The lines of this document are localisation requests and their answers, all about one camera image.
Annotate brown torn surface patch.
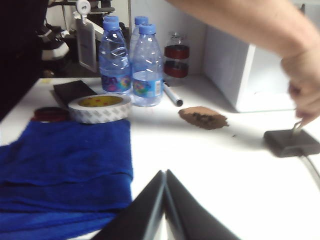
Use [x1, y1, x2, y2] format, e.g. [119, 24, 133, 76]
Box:
[177, 106, 230, 131]

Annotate person bare hand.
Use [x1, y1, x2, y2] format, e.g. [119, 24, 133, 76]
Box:
[281, 44, 320, 123]

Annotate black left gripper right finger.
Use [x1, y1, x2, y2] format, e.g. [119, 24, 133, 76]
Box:
[166, 169, 241, 240]

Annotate white AUX water dispenser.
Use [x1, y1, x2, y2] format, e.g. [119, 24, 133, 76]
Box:
[203, 23, 298, 113]

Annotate blue cloth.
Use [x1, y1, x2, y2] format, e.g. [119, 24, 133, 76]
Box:
[0, 119, 133, 240]

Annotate white ID badge card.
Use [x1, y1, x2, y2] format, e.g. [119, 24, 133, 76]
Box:
[74, 0, 98, 71]

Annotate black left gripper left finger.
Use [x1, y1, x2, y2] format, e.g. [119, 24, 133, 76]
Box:
[92, 171, 166, 240]

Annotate dark red round lid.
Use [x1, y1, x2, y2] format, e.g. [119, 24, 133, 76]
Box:
[31, 106, 71, 124]

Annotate silver USB flash drive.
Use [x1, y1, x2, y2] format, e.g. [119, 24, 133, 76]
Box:
[289, 119, 305, 137]

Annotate black USB hub cable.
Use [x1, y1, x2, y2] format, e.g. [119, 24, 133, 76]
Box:
[303, 154, 320, 186]

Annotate marker pen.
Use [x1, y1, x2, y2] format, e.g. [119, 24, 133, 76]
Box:
[162, 81, 184, 106]

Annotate glass jar with red bands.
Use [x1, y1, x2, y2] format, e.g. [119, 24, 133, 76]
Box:
[163, 31, 190, 87]

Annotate black flat foam pad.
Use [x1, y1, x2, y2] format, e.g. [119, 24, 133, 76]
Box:
[52, 79, 98, 107]

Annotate person bare forearm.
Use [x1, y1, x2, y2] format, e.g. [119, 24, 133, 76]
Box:
[164, 0, 318, 61]

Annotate black USB hub box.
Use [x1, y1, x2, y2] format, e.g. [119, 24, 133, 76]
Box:
[263, 129, 320, 158]

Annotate white double-sided tape roll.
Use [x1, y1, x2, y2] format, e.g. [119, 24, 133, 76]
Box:
[68, 94, 132, 125]

